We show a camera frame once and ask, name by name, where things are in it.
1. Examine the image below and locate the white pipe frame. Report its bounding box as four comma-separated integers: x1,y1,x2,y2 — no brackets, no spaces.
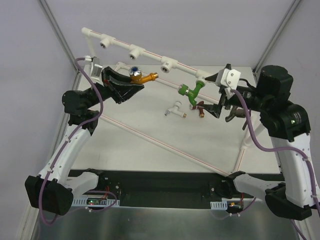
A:
81,26,263,176

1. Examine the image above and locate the yellow faucet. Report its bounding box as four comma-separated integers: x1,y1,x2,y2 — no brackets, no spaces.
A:
128,66,159,85

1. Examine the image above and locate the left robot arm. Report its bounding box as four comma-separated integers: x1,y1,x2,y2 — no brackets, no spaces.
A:
24,66,144,216

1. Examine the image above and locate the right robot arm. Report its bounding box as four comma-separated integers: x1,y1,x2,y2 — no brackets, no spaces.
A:
204,64,320,221

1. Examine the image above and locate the dark red faucet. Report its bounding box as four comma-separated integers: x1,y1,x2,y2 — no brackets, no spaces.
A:
189,100,205,118

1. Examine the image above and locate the green faucet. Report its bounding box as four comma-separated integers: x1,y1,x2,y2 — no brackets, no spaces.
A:
177,80,205,106

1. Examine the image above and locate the white faucet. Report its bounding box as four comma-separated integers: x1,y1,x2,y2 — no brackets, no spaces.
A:
164,101,187,118

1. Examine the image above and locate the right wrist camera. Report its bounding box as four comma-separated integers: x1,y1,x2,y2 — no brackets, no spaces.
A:
215,68,241,100

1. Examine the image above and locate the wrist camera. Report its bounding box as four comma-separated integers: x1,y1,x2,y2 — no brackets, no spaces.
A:
84,55,103,83
215,68,241,100

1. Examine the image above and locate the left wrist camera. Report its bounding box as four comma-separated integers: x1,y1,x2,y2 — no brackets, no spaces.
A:
84,55,103,83

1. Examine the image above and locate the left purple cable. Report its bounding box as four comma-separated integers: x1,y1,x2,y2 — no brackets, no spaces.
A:
39,57,118,226

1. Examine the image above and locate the purple cable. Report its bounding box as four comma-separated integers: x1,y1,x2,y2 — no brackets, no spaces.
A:
39,57,118,226
229,88,320,240

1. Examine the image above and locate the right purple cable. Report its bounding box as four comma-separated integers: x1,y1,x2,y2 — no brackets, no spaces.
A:
229,88,320,240

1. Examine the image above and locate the right cable duct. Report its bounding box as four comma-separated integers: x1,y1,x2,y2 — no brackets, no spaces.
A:
210,200,244,211

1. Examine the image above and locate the cable duct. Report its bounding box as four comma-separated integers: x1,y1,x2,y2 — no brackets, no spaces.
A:
71,197,120,208
210,200,244,211

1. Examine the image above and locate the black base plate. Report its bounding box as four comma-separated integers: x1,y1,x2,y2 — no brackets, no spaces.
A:
74,168,260,208

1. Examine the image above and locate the left cable duct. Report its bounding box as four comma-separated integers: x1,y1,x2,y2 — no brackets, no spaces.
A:
71,197,120,208

